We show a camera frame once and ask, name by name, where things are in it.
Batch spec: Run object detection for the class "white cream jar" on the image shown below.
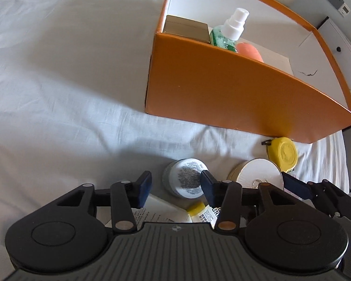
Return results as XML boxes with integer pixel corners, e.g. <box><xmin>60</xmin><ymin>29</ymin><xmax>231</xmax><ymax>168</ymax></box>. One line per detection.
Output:
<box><xmin>161</xmin><ymin>158</ymin><xmax>208</xmax><ymax>199</ymax></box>

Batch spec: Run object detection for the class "orange pink silicone bottle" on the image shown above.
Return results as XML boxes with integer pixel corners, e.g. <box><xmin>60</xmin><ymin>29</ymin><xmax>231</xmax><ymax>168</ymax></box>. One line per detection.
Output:
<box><xmin>236</xmin><ymin>43</ymin><xmax>263</xmax><ymax>62</ymax></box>

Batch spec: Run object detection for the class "green spray bottle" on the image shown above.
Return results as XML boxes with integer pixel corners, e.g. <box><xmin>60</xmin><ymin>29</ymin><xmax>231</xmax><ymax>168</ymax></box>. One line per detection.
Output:
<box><xmin>210</xmin><ymin>8</ymin><xmax>250</xmax><ymax>53</ymax></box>

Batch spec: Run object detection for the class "brown cardboard small box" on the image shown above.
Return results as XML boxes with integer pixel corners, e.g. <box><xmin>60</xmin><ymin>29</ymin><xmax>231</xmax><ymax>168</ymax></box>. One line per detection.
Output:
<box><xmin>163</xmin><ymin>15</ymin><xmax>210</xmax><ymax>44</ymax></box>

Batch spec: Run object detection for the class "yellow capped white tube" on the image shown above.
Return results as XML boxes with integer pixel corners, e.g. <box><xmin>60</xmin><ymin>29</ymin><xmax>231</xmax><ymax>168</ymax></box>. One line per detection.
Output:
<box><xmin>186</xmin><ymin>201</ymin><xmax>221</xmax><ymax>228</ymax></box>

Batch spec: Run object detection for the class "white paper carton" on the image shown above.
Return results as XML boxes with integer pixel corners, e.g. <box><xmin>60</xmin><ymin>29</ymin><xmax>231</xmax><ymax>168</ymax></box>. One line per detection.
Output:
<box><xmin>105</xmin><ymin>193</ymin><xmax>193</xmax><ymax>229</ymax></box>

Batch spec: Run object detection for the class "yellow tape measure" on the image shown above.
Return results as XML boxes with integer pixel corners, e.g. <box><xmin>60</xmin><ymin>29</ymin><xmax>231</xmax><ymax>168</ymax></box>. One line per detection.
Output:
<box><xmin>261</xmin><ymin>137</ymin><xmax>298</xmax><ymax>173</ymax></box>

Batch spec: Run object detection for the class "white bedside drawer table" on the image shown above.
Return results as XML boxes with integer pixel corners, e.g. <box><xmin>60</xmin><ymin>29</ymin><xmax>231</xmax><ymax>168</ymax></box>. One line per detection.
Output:
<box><xmin>318</xmin><ymin>17</ymin><xmax>351</xmax><ymax>93</ymax></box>

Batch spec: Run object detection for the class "white bed sheet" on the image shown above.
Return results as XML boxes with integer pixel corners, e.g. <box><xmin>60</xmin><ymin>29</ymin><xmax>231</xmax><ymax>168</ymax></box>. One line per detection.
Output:
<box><xmin>0</xmin><ymin>0</ymin><xmax>351</xmax><ymax>246</ymax></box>

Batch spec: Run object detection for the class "white wall thermostat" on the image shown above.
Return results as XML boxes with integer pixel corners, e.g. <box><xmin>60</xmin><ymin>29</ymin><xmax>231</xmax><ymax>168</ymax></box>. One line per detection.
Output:
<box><xmin>338</xmin><ymin>3</ymin><xmax>351</xmax><ymax>17</ymax></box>

